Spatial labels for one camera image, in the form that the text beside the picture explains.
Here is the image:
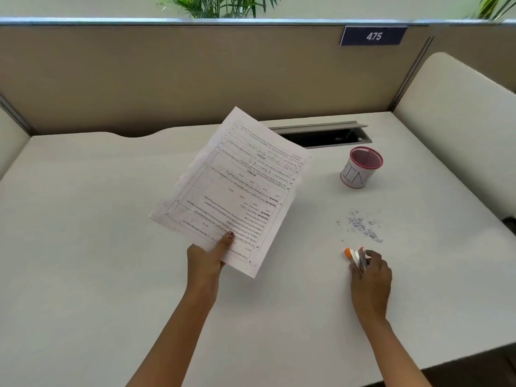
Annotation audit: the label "person's right hand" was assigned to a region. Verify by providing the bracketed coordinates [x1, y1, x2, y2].
[349, 249, 393, 324]

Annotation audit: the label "person's left hand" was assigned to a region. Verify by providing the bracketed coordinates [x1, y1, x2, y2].
[186, 231, 235, 307]

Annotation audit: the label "orange and silver stapler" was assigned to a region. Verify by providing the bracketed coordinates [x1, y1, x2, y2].
[344, 247, 369, 274]

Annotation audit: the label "printed white paper sheets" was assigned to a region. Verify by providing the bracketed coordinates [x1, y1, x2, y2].
[149, 106, 313, 279]

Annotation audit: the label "person's right forearm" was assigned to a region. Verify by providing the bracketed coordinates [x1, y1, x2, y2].
[360, 317, 432, 387]

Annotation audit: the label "person's left forearm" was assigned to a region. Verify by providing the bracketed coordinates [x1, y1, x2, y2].
[126, 289, 215, 387]

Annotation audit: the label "pile of used staples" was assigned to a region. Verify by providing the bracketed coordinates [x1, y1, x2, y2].
[336, 210, 384, 243]

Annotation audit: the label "red mesh pen cup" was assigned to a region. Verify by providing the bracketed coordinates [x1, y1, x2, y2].
[340, 146, 384, 189]

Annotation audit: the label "white curved side divider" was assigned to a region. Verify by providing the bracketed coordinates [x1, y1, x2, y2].
[393, 52, 516, 218]

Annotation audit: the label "beige desk partition panel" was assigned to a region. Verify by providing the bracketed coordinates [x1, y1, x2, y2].
[0, 18, 516, 137]

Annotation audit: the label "dark blue number plate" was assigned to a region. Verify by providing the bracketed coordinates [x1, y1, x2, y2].
[340, 26, 409, 46]

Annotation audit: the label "white side divider panel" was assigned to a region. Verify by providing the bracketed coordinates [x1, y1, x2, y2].
[0, 106, 31, 180]

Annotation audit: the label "green potted palm plant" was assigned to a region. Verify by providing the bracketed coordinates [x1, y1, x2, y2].
[155, 0, 285, 19]

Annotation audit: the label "green palm plant leaves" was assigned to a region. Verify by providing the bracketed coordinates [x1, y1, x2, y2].
[470, 0, 516, 20]

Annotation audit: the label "grey desk cable tray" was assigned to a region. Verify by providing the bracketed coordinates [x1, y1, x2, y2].
[268, 121, 372, 149]

